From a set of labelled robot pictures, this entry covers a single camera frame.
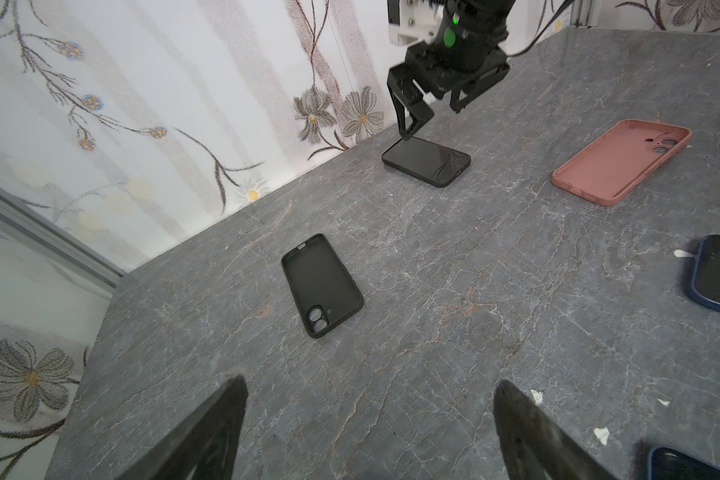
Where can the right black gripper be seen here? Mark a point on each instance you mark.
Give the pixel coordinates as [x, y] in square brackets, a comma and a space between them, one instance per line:
[423, 66]

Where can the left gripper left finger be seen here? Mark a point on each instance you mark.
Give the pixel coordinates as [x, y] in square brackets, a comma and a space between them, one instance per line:
[204, 445]

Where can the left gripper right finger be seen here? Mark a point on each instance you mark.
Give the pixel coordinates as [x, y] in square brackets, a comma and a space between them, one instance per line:
[532, 445]

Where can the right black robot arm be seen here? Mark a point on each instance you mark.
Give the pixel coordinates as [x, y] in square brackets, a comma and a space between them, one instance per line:
[453, 49]

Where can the pink phone case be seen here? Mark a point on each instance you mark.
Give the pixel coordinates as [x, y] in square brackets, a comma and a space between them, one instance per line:
[609, 168]

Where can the black phone case upright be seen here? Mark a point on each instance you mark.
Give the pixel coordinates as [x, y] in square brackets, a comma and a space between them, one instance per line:
[324, 292]

